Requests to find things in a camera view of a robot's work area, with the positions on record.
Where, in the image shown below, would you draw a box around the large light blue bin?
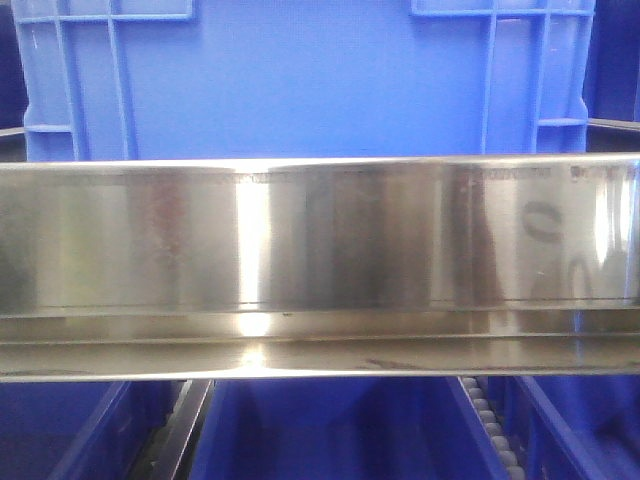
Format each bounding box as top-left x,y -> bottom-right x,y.
11,1 -> 595,161

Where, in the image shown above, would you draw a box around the lower middle dark blue bin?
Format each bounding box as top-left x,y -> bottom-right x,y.
190,377 -> 508,479

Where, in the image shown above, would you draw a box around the dark blue bin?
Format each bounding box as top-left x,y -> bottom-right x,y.
190,377 -> 508,479
483,375 -> 639,479
1,381 -> 181,479

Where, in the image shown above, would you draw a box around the lower left roller track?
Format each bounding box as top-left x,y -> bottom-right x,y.
127,380 -> 214,479

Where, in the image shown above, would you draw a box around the roller track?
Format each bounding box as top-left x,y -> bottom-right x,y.
460,376 -> 526,480
127,380 -> 214,479

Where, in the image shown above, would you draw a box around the lower right roller track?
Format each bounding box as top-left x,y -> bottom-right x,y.
460,376 -> 526,480

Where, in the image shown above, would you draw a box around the lower right dark blue bin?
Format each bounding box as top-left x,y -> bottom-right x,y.
483,375 -> 639,479

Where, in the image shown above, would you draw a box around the lower left dark blue bin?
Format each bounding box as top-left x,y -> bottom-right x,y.
1,381 -> 181,479

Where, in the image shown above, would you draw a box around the stainless steel shelf front rail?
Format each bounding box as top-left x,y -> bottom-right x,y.
1,153 -> 639,382

